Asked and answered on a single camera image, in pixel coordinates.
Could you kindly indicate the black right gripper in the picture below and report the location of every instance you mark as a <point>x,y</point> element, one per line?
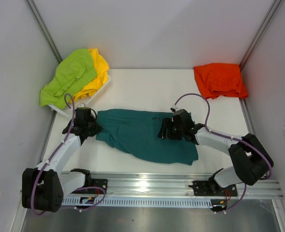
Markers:
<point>167,123</point>

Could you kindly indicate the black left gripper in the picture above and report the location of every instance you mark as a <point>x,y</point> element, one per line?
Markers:
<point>97,128</point>

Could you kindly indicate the teal shorts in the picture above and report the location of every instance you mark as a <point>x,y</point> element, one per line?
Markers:
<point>136,133</point>

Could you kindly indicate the orange shorts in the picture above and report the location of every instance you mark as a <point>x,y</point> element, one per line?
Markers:
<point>220,79</point>

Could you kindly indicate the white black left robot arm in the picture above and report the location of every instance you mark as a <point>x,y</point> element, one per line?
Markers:
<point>43,187</point>

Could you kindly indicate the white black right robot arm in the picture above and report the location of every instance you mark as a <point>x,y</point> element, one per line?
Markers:
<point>250,160</point>

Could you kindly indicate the yellow shorts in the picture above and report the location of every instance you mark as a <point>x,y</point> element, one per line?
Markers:
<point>101,66</point>

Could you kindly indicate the lime green shorts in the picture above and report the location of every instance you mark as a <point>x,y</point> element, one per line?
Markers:
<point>71,75</point>

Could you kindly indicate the white perforated plastic basket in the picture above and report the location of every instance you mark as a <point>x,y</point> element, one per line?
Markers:
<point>86,101</point>

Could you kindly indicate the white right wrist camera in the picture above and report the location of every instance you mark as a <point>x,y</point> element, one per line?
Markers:
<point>174,108</point>

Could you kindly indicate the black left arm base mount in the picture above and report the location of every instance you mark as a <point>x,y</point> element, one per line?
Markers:
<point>89,181</point>

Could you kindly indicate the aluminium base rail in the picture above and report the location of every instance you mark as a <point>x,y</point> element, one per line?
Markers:
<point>175,186</point>

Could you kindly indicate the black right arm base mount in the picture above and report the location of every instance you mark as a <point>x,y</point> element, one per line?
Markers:
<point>211,188</point>

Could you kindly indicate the white slotted cable duct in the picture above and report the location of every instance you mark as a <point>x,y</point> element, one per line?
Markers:
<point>144,202</point>

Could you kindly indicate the aluminium frame post left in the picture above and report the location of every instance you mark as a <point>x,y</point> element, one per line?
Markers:
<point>43,29</point>

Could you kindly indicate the aluminium frame post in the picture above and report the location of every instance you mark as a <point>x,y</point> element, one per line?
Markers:
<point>43,29</point>
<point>267,20</point>

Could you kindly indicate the aluminium frame post right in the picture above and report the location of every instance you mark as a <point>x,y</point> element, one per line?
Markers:
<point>267,20</point>

